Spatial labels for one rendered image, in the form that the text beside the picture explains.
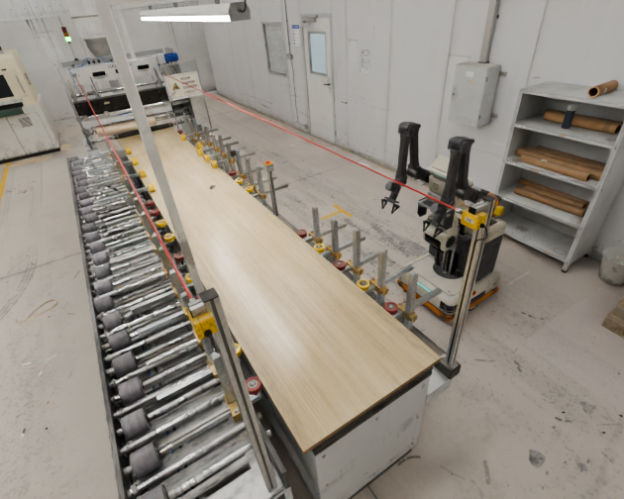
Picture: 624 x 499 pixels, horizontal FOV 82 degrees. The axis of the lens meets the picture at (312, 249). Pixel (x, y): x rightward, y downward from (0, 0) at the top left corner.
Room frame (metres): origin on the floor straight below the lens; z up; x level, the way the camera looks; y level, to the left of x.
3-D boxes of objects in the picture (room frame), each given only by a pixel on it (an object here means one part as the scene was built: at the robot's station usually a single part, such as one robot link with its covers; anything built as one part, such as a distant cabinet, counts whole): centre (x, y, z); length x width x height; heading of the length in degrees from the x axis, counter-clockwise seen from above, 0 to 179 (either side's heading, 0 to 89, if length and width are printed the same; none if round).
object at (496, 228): (2.51, -1.30, 0.59); 0.55 x 0.34 x 0.83; 29
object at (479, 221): (1.18, -0.65, 1.20); 0.15 x 0.12 x 1.00; 29
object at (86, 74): (5.70, 2.44, 0.95); 1.65 x 0.70 x 1.90; 119
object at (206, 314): (0.66, 0.28, 1.25); 0.15 x 0.08 x 1.10; 29
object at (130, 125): (5.45, 2.30, 1.05); 1.43 x 0.12 x 0.12; 119
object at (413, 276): (1.47, -0.54, 0.88); 0.04 x 0.04 x 0.48; 29
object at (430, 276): (2.46, -1.22, 0.16); 0.67 x 0.64 x 0.25; 119
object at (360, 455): (3.12, 1.01, 0.44); 5.10 x 0.69 x 0.87; 29
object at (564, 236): (3.07, -2.40, 0.78); 0.90 x 0.45 x 1.55; 29
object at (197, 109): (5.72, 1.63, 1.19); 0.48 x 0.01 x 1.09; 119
